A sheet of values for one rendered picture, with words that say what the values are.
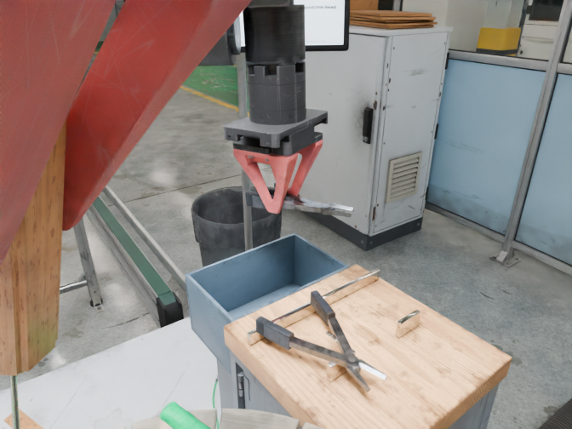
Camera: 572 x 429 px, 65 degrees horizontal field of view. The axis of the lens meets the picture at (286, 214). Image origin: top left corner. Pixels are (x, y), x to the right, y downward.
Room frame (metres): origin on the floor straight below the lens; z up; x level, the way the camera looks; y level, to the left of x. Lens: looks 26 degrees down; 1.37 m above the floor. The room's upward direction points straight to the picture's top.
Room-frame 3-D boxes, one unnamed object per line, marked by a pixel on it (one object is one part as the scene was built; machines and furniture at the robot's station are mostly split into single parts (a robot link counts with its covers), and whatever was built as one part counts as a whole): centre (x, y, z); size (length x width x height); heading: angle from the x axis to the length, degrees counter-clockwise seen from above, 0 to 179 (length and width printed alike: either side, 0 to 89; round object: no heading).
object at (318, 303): (0.36, -0.04, 1.09); 0.04 x 0.01 x 0.02; 23
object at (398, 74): (2.79, -0.39, 0.60); 1.02 x 0.55 x 1.20; 35
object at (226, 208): (1.72, 0.21, 0.39); 0.39 x 0.39 x 0.35
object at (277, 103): (0.45, 0.01, 1.27); 0.10 x 0.07 x 0.07; 147
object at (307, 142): (0.45, 0.01, 1.20); 0.07 x 0.07 x 0.09; 57
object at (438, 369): (0.33, -0.07, 1.05); 0.20 x 0.19 x 0.02; 38
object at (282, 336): (0.32, 0.01, 1.09); 0.04 x 0.01 x 0.02; 53
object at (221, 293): (0.46, 0.02, 0.92); 0.17 x 0.11 x 0.28; 128
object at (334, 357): (0.29, -0.03, 1.09); 0.06 x 0.01 x 0.01; 62
